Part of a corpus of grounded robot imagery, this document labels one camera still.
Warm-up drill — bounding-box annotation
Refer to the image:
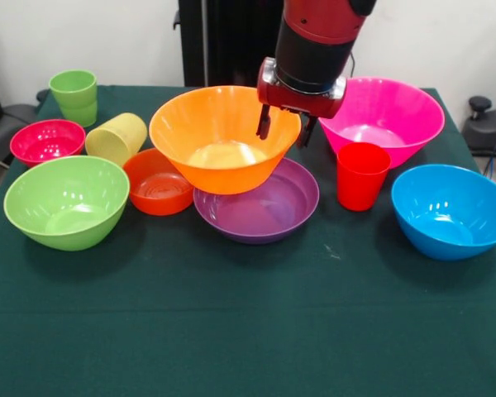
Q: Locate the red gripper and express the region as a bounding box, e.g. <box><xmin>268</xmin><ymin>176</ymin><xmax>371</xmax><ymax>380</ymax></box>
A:
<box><xmin>255</xmin><ymin>56</ymin><xmax>348</xmax><ymax>149</ymax></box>

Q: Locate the large orange bowl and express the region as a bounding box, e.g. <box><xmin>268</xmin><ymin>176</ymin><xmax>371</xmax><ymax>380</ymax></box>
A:
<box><xmin>148</xmin><ymin>85</ymin><xmax>303</xmax><ymax>196</ymax></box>

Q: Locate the purple bowl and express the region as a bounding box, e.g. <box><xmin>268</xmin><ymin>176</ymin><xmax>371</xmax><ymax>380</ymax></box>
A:
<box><xmin>193</xmin><ymin>156</ymin><xmax>321</xmax><ymax>245</ymax></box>

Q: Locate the red cup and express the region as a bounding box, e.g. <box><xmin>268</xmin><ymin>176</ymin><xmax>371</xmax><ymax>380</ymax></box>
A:
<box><xmin>336</xmin><ymin>141</ymin><xmax>393</xmax><ymax>213</ymax></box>

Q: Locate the large pink bowl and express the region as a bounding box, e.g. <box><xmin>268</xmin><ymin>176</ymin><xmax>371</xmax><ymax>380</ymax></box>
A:
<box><xmin>312</xmin><ymin>76</ymin><xmax>446</xmax><ymax>170</ymax></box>

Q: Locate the small orange-red bowl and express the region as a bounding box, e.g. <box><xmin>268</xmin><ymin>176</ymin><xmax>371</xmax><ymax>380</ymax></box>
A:
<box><xmin>122</xmin><ymin>147</ymin><xmax>196</xmax><ymax>217</ymax></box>

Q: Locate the yellow cup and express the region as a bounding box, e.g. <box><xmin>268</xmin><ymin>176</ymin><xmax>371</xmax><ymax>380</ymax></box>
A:
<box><xmin>84</xmin><ymin>112</ymin><xmax>149</xmax><ymax>167</ymax></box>

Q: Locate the blue bowl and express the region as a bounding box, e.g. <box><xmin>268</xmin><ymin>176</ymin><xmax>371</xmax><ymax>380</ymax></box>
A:
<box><xmin>390</xmin><ymin>164</ymin><xmax>496</xmax><ymax>262</ymax></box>

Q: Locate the dark green tablecloth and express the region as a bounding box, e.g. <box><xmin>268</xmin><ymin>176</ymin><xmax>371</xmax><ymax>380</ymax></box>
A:
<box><xmin>0</xmin><ymin>84</ymin><xmax>496</xmax><ymax>397</ymax></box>

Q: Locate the green cup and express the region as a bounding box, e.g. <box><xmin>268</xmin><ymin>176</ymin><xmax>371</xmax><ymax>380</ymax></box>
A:
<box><xmin>48</xmin><ymin>69</ymin><xmax>98</xmax><ymax>128</ymax></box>

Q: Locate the light green bowl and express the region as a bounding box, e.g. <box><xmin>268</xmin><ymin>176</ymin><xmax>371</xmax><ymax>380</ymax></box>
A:
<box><xmin>2</xmin><ymin>155</ymin><xmax>131</xmax><ymax>252</ymax></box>

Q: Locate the small crimson bowl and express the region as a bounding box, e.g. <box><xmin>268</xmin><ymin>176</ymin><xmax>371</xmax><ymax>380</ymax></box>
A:
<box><xmin>9</xmin><ymin>118</ymin><xmax>87</xmax><ymax>169</ymax></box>

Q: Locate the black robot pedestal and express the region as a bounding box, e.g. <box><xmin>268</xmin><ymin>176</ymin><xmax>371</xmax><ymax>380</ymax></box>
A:
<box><xmin>173</xmin><ymin>0</ymin><xmax>286</xmax><ymax>88</ymax></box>

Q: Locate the grey pedestal foot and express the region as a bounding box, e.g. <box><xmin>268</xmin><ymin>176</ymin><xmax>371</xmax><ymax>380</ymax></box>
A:
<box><xmin>462</xmin><ymin>96</ymin><xmax>496</xmax><ymax>155</ymax></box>
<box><xmin>0</xmin><ymin>103</ymin><xmax>38</xmax><ymax>162</ymax></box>

